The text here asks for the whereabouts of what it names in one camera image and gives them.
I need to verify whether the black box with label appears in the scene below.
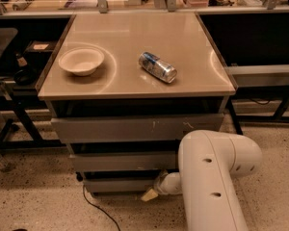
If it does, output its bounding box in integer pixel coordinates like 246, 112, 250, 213
25, 40, 57, 53

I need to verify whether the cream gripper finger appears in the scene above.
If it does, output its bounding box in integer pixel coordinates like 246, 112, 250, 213
141, 188, 158, 202

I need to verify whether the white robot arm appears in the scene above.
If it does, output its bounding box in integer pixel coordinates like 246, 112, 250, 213
142, 130, 262, 231

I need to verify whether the grey bottom drawer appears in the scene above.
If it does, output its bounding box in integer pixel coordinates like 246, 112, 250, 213
83, 177, 154, 193

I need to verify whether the white paper bowl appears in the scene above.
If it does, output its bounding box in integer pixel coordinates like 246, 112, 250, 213
59, 47, 105, 76

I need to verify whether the grey top drawer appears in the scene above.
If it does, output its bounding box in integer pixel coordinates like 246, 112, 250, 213
51, 114, 223, 143

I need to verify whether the grey drawer cabinet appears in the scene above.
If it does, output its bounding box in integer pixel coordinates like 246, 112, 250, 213
39, 13, 235, 181

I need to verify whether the silver blue drink can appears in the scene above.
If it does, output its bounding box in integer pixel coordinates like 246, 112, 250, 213
139, 52, 177, 84

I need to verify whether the grey drawer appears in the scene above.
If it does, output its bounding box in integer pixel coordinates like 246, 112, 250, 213
51, 114, 223, 143
70, 151, 177, 172
83, 177, 154, 193

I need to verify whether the grey middle drawer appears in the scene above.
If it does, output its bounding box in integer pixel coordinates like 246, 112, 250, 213
70, 151, 177, 172

